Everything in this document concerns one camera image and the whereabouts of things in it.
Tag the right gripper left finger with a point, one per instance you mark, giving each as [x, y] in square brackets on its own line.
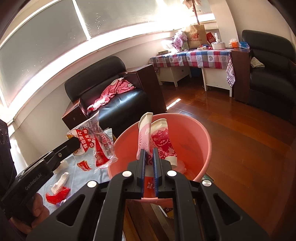
[96, 211]

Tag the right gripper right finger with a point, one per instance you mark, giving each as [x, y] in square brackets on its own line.
[202, 211]

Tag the red plastic bag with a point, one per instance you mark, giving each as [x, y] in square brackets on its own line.
[59, 196]

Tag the white styrofoam piece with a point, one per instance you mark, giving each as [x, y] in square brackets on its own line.
[60, 183]

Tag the white shredded fibre bundle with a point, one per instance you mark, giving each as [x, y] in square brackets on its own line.
[63, 165]

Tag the clear red snack bag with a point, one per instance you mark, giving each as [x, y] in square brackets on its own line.
[96, 149]

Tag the pink patterned paper cup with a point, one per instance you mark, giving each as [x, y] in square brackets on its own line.
[155, 135]

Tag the purple cloth pouch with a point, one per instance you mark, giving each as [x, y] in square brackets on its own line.
[60, 203]

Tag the person's left hand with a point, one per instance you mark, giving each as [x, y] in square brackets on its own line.
[39, 211]

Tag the light blue table cloth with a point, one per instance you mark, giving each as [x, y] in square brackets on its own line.
[77, 178]

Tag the pink plastic basin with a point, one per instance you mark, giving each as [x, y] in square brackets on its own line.
[191, 142]

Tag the black leather armchair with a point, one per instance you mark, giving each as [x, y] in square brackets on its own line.
[265, 73]
[116, 95]

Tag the red patterned garment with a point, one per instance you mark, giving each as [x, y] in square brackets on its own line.
[118, 86]

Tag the white drawer cabinet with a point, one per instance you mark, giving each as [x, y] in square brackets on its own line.
[173, 74]

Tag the checkered tablecloth side table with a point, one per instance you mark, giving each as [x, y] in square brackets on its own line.
[216, 65]

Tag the white tissue container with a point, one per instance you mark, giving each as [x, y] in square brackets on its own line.
[218, 44]

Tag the purple checkered cloth bag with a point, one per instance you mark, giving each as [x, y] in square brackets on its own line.
[180, 41]

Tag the brown paper shopping bag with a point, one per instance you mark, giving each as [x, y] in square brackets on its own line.
[196, 36]

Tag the coat stand with hats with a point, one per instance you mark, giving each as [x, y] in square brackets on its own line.
[192, 4]

